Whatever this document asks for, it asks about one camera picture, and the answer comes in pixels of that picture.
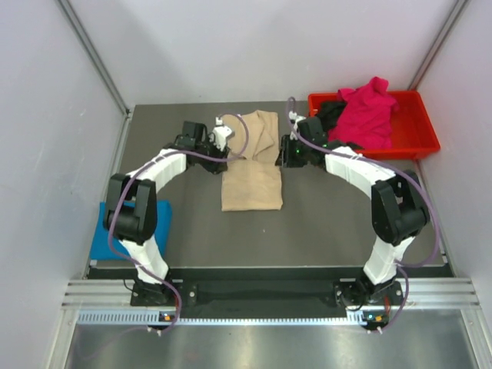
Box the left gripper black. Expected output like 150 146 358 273
195 136 231 175

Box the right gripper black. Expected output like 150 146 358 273
276 135 312 168

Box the beige t shirt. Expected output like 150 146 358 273
221 110 283 211

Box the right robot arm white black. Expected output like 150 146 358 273
275 111 431 304

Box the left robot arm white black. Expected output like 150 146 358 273
102 118 234 305

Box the black t shirt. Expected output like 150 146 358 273
314 101 362 151

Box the pink t shirt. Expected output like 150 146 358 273
328 77 399 150

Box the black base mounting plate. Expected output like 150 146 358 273
128 268 404 308

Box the red plastic bin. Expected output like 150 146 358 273
307 87 440 161

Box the folded blue t shirt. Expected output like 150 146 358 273
90 200 172 261

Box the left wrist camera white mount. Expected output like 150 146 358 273
209 117 234 151

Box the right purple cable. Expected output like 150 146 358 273
287 95 442 334

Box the purple cable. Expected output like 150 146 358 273
287 95 442 334
107 112 250 334

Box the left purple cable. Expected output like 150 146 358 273
107 112 250 334

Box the aluminium frame rail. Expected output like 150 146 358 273
61 280 132 309

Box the grey slotted cable duct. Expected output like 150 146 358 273
76 307 389 327

